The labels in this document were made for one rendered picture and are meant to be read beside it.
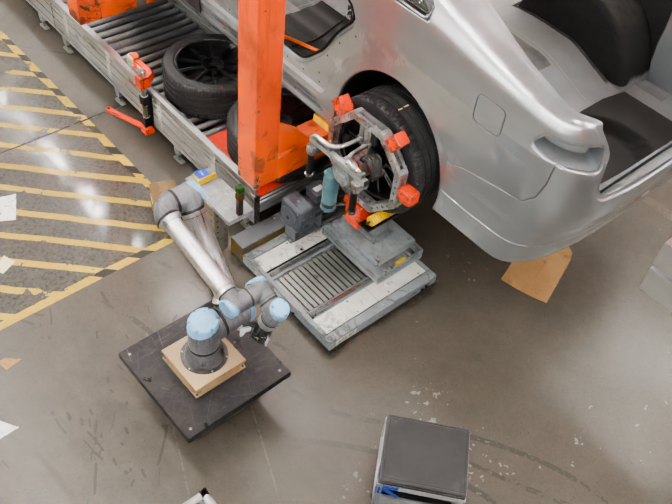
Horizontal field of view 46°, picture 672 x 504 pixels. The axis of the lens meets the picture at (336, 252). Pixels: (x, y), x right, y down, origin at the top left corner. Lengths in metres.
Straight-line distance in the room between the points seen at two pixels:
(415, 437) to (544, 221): 1.15
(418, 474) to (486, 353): 1.11
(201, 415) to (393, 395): 1.06
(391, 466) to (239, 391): 0.80
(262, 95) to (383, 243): 1.18
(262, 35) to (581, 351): 2.48
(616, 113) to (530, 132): 1.44
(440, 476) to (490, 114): 1.62
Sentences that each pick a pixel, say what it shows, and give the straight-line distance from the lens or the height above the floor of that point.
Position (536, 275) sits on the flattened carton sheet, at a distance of 5.05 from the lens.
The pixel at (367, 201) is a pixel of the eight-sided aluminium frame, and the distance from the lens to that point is 4.37.
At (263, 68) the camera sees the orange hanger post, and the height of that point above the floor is 1.31.
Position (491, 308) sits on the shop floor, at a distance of 4.80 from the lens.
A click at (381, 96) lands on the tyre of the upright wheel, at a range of 4.12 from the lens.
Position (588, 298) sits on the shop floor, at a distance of 5.06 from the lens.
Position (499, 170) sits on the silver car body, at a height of 1.24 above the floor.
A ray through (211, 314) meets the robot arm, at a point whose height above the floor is 0.64.
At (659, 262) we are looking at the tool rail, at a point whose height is 2.79.
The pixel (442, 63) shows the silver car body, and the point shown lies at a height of 1.56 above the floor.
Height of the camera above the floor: 3.60
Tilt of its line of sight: 48 degrees down
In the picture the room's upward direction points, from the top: 8 degrees clockwise
